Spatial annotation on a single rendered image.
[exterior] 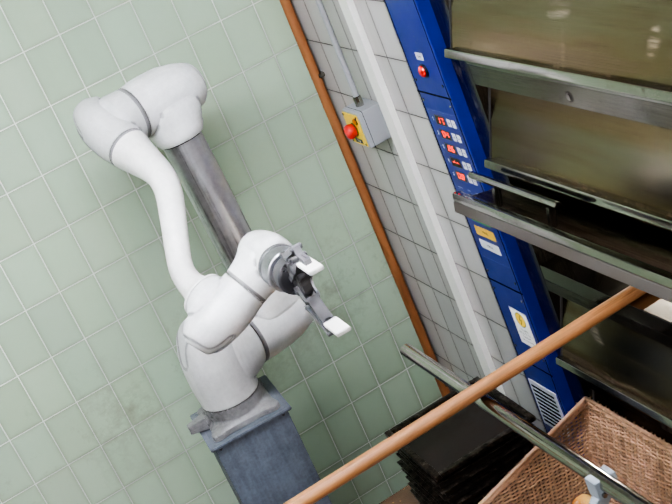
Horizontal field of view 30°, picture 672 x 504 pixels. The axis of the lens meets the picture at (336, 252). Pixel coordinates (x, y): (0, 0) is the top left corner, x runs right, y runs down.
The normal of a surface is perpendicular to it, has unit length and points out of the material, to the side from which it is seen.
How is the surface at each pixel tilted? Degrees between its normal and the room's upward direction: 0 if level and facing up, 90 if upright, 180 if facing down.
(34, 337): 90
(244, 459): 90
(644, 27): 70
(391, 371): 90
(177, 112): 90
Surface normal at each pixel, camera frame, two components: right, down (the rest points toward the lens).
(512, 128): -0.91, 0.16
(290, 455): 0.34, 0.27
